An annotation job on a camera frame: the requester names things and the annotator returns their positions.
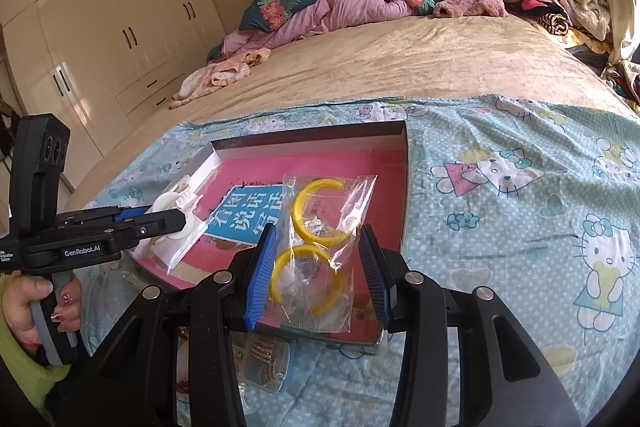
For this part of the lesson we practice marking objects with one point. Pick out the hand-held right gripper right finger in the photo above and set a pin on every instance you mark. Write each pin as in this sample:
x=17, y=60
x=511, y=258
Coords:
x=372, y=277

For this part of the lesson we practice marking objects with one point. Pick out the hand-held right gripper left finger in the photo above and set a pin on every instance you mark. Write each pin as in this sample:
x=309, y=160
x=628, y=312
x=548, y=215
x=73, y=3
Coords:
x=260, y=277

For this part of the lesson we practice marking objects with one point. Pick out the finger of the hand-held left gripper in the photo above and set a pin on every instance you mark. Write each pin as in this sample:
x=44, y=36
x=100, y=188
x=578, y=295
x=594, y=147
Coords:
x=160, y=227
x=131, y=213

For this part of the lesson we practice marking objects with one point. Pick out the white hair claw clip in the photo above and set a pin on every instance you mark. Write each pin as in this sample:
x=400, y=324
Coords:
x=172, y=202

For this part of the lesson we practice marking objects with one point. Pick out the clear bag of yellow bangles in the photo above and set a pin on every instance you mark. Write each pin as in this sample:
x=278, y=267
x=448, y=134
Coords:
x=345, y=207

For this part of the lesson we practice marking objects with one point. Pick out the clear bag of gold pins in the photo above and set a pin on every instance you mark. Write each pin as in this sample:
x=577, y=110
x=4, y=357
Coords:
x=262, y=354

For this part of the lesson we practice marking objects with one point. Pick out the shallow cardboard box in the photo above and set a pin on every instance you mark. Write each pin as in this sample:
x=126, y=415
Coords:
x=310, y=142

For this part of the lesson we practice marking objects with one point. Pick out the person's left forearm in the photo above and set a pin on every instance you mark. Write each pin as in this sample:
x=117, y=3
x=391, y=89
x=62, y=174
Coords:
x=20, y=367

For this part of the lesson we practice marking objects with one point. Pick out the person's left hand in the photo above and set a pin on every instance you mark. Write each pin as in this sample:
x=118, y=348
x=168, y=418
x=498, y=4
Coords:
x=20, y=302

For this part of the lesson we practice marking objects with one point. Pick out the dark hanging clothes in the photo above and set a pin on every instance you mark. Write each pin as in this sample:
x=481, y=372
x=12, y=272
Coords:
x=7, y=132

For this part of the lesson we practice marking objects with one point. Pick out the pink book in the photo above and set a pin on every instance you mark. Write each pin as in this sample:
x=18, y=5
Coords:
x=250, y=167

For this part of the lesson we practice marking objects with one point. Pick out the cartoon cat printed blanket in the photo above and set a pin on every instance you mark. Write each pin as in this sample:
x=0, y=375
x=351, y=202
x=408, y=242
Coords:
x=500, y=257

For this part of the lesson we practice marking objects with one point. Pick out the peach garment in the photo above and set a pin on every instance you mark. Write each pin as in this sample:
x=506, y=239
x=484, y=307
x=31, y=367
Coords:
x=220, y=74

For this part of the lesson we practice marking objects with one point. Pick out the cream wardrobe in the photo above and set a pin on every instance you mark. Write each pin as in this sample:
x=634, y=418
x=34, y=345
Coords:
x=125, y=7

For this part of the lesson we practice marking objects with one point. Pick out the bed with beige cover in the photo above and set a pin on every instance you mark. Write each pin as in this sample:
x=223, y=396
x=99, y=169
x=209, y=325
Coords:
x=400, y=57

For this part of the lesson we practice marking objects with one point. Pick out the large floral pillow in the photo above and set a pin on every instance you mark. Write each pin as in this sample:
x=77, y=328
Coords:
x=270, y=7

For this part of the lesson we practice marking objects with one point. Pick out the purple duvet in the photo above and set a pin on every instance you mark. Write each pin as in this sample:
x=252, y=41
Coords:
x=350, y=9

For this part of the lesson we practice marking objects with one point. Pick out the pink fuzzy garment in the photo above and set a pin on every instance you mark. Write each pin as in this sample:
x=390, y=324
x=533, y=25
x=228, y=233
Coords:
x=470, y=4

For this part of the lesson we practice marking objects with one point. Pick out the pile of clothes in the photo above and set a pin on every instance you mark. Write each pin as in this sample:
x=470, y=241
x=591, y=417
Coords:
x=550, y=2

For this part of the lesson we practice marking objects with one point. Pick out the white curtain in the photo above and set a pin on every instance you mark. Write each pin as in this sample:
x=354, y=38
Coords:
x=625, y=7

